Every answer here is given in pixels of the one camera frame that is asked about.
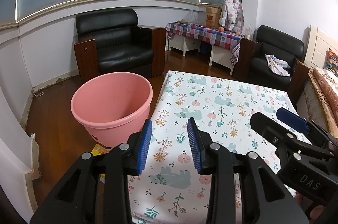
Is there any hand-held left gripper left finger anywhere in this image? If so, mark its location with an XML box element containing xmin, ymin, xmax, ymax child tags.
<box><xmin>30</xmin><ymin>119</ymin><xmax>153</xmax><ymax>224</ymax></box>

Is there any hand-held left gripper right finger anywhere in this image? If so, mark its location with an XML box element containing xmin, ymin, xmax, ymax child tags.
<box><xmin>187</xmin><ymin>118</ymin><xmax>309</xmax><ymax>224</ymax></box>

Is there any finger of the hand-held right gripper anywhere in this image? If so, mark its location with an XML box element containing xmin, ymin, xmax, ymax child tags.
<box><xmin>249</xmin><ymin>112</ymin><xmax>334</xmax><ymax>161</ymax></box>
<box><xmin>276</xmin><ymin>107</ymin><xmax>338</xmax><ymax>151</ymax></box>

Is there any pink plastic bucket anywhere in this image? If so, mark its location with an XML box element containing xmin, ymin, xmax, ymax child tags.
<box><xmin>70</xmin><ymin>72</ymin><xmax>154</xmax><ymax>148</ymax></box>

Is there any person's right hand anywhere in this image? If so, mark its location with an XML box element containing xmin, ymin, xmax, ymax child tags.
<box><xmin>294</xmin><ymin>192</ymin><xmax>326</xmax><ymax>220</ymax></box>

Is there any bed with beige cover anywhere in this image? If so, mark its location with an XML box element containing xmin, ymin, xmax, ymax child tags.
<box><xmin>298</xmin><ymin>67</ymin><xmax>338</xmax><ymax>135</ymax></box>

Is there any yellow cardboard box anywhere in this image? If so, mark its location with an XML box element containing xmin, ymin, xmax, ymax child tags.
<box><xmin>91</xmin><ymin>143</ymin><xmax>111</xmax><ymax>154</ymax></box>

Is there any pink dotted quilt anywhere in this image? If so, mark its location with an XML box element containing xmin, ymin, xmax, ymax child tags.
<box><xmin>313</xmin><ymin>68</ymin><xmax>338</xmax><ymax>108</ymax></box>

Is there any floral bear tablecloth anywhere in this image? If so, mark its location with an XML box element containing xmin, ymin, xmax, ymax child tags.
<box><xmin>127</xmin><ymin>70</ymin><xmax>307</xmax><ymax>224</ymax></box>

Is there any printed white cloth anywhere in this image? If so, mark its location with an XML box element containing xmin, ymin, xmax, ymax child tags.
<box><xmin>265</xmin><ymin>54</ymin><xmax>291</xmax><ymax>77</ymax></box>

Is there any colourful striped pillow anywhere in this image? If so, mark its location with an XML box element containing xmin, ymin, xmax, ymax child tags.
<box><xmin>327</xmin><ymin>48</ymin><xmax>338</xmax><ymax>71</ymax></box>

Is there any white bed headboard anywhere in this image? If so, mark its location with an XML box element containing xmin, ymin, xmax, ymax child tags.
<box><xmin>304</xmin><ymin>24</ymin><xmax>338</xmax><ymax>70</ymax></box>

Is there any black leather armchair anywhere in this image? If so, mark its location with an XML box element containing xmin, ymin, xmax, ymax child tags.
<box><xmin>74</xmin><ymin>8</ymin><xmax>166</xmax><ymax>83</ymax></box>
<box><xmin>232</xmin><ymin>25</ymin><xmax>310</xmax><ymax>92</ymax></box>

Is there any checked tablecloth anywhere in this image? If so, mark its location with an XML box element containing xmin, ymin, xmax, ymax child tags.
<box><xmin>166</xmin><ymin>21</ymin><xmax>242</xmax><ymax>66</ymax></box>

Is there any floral puffer jacket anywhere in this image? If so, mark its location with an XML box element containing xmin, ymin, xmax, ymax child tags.
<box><xmin>219</xmin><ymin>0</ymin><xmax>244</xmax><ymax>32</ymax></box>

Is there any brown paper bag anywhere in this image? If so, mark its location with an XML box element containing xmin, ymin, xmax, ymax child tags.
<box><xmin>205</xmin><ymin>6</ymin><xmax>222</xmax><ymax>28</ymax></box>

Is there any clear plastic bag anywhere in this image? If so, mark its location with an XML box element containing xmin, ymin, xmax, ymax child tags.
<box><xmin>183</xmin><ymin>9</ymin><xmax>198</xmax><ymax>24</ymax></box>

